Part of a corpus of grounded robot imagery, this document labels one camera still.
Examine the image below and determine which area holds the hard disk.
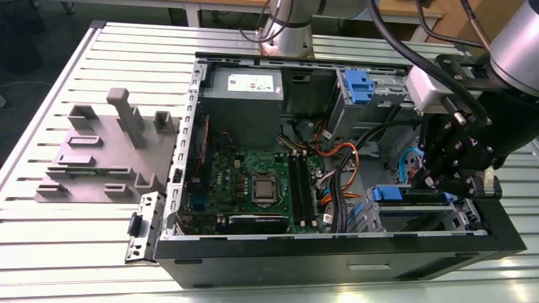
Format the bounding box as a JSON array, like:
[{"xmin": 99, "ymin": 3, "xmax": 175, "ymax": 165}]
[{"xmin": 369, "ymin": 186, "xmax": 456, "ymax": 210}]

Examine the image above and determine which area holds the metal disk bay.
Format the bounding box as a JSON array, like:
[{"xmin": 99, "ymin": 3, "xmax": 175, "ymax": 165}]
[{"xmin": 364, "ymin": 184, "xmax": 481, "ymax": 234}]

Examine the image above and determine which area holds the silver drive cage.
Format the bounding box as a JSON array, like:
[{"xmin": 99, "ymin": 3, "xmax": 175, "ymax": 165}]
[{"xmin": 326, "ymin": 66, "xmax": 424, "ymax": 151}]

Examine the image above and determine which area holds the blue drive cage latch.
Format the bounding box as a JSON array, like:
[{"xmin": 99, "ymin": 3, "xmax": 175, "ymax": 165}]
[{"xmin": 341, "ymin": 69, "xmax": 376, "ymax": 105}]

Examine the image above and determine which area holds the brown wooden cabinet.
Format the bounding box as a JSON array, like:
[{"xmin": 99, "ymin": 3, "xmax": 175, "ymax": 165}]
[{"xmin": 424, "ymin": 0, "xmax": 526, "ymax": 51}]

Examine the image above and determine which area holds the black RAM slot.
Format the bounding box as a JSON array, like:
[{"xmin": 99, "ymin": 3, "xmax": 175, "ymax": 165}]
[{"xmin": 288, "ymin": 150, "xmax": 308, "ymax": 227}]

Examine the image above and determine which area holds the CPU socket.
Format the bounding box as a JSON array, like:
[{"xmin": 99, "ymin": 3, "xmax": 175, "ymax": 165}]
[{"xmin": 249, "ymin": 171, "xmax": 284, "ymax": 208}]

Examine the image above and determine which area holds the silver CPU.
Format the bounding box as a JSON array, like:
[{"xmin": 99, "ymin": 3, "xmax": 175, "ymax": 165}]
[{"xmin": 256, "ymin": 179, "xmax": 277, "ymax": 199}]

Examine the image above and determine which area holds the grey power supply unit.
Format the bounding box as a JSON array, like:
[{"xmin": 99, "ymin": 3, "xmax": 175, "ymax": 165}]
[{"xmin": 197, "ymin": 65, "xmax": 286, "ymax": 153}]

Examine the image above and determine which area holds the black open PC case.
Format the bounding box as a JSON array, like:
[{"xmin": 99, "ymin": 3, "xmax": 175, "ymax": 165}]
[{"xmin": 151, "ymin": 51, "xmax": 528, "ymax": 290}]

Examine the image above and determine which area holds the green motherboard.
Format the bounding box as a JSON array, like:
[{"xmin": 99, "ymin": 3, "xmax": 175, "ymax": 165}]
[{"xmin": 178, "ymin": 148, "xmax": 334, "ymax": 235}]

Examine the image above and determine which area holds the black graphics card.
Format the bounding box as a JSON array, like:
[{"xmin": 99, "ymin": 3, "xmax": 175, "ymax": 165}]
[{"xmin": 216, "ymin": 213, "xmax": 290, "ymax": 235}]

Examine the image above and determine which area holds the grey parts rack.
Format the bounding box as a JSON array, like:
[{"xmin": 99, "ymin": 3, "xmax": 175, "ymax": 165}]
[{"xmin": 31, "ymin": 88, "xmax": 182, "ymax": 205}]

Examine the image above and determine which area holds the green RAM stick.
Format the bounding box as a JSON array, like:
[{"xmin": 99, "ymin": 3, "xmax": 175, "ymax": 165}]
[{"xmin": 62, "ymin": 169, "xmax": 110, "ymax": 179}]

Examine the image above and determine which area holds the blue data wire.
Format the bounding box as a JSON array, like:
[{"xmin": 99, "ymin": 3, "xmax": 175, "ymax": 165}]
[{"xmin": 397, "ymin": 146, "xmax": 425, "ymax": 186}]

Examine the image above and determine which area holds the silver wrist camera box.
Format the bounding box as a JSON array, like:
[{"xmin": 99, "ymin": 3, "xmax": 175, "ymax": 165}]
[{"xmin": 405, "ymin": 67, "xmax": 462, "ymax": 114}]

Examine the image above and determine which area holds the orange wire bundle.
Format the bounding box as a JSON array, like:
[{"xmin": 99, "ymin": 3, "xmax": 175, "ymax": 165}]
[{"xmin": 313, "ymin": 141, "xmax": 364, "ymax": 206}]

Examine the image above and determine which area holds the thick black cable bundle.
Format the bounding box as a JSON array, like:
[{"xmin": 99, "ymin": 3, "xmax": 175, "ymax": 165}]
[{"xmin": 328, "ymin": 119, "xmax": 424, "ymax": 234}]

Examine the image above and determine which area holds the thick black camera cable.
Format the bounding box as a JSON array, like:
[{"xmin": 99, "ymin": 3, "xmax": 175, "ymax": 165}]
[{"xmin": 368, "ymin": 0, "xmax": 492, "ymax": 126}]

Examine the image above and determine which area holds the metal slot bracket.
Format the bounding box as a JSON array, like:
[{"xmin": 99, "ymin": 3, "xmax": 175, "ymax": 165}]
[{"xmin": 122, "ymin": 190, "xmax": 165, "ymax": 263}]

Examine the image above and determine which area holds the black bracket latch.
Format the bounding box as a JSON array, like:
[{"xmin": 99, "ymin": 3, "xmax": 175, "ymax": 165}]
[{"xmin": 126, "ymin": 212, "xmax": 145, "ymax": 237}]

